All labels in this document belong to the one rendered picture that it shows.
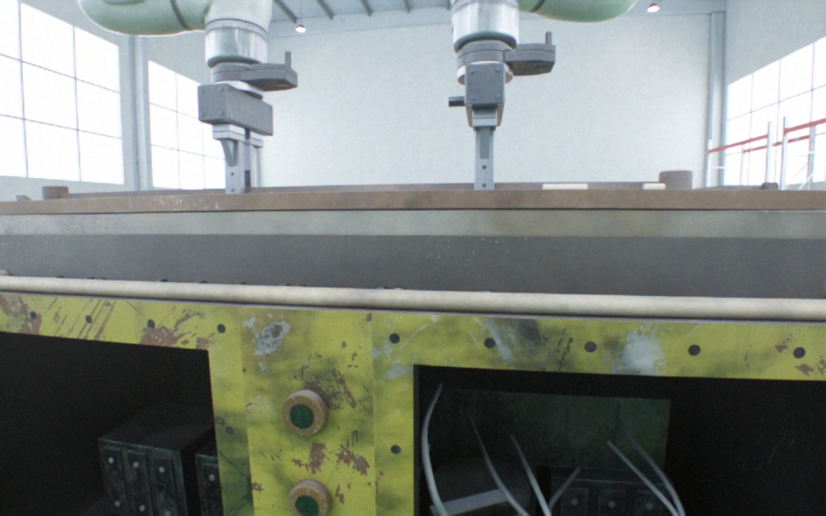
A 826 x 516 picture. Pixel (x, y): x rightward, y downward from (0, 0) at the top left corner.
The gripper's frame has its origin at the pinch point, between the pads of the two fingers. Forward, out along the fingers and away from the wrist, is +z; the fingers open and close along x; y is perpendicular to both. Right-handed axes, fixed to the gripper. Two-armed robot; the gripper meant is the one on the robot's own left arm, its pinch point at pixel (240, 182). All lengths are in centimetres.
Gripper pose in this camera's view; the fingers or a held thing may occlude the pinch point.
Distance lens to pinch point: 68.5
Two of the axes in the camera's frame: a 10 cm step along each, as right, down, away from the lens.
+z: 0.0, 9.9, 1.1
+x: -1.7, 1.1, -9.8
